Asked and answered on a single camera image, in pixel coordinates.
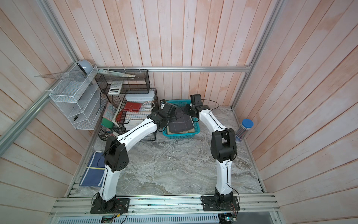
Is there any dark grid pillowcase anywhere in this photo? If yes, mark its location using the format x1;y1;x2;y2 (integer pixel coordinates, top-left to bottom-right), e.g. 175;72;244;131
168;111;194;132

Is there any navy striped pillowcase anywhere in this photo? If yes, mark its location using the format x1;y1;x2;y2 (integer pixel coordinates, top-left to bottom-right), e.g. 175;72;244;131
79;152;106;187

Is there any beige grey pillowcase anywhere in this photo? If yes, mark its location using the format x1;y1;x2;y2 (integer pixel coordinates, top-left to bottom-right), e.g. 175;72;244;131
166;128;196;135

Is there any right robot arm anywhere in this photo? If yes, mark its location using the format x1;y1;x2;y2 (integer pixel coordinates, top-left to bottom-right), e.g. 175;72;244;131
184;94;237;208

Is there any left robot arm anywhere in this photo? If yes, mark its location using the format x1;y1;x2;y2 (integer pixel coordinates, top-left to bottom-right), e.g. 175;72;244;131
91;102;176;213

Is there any teal plastic basket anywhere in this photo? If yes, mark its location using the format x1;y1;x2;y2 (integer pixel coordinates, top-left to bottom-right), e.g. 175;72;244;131
163;99;200;139

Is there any checkered notebook stack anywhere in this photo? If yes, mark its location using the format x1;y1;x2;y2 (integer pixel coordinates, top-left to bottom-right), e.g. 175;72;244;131
123;101;154;131

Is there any red wallet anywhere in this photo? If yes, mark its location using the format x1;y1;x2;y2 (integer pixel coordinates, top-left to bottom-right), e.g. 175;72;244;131
123;101;142;113

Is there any white pencil case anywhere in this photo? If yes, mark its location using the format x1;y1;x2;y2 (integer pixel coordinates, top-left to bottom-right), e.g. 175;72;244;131
125;90;155;102

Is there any blue lid pencil tube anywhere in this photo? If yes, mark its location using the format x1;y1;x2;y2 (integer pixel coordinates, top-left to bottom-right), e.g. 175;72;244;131
235;119;254;142

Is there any white calculator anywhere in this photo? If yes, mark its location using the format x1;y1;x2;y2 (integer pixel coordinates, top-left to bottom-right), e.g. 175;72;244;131
108;81;123;95

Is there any green book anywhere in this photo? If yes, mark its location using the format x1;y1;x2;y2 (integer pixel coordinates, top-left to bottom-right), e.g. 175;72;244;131
101;102;117;130

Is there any white round alarm clock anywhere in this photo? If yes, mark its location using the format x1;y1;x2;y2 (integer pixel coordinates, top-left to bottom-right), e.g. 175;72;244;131
76;60;93;75

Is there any clear triangle ruler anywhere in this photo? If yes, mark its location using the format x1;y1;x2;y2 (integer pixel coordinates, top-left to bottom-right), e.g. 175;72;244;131
35;71;85;82

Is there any black wire organizer rack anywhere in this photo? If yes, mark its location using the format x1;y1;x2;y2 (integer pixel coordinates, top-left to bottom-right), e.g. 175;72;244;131
98;87;158;141

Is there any black wire top basket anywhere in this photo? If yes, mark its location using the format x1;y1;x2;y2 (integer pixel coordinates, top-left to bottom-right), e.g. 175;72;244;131
95;69;151;94

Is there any white wire shelf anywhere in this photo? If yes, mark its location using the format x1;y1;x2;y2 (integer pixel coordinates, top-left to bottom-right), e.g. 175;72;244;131
49;64;100;130

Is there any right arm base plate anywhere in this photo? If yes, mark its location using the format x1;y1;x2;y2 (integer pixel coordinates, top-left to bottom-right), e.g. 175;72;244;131
200;196;240;211

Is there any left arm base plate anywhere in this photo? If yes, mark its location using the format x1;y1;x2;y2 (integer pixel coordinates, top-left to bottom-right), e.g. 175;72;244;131
90;197;130;214

